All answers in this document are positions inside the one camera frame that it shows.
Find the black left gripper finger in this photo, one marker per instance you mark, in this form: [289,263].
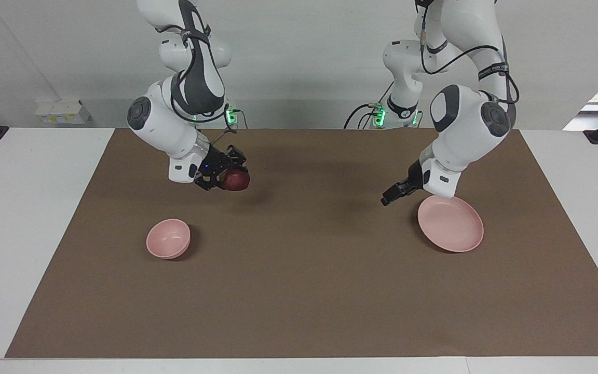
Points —
[403,185]
[390,198]

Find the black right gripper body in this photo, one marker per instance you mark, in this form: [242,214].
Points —
[211,163]

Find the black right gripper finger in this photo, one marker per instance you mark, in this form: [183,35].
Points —
[209,185]
[236,158]

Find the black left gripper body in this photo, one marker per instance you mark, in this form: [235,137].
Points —
[418,176]

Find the dark red apple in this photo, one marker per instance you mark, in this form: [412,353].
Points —
[236,181]

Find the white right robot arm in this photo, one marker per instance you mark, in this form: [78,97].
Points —
[166,130]

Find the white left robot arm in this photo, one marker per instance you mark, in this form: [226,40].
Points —
[465,130]

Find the pink plate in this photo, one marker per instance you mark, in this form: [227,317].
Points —
[452,226]

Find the pink bowl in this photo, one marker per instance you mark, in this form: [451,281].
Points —
[168,239]

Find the brown table mat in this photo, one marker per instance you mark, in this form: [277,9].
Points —
[299,285]

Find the white power strip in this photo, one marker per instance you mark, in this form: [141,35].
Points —
[63,113]

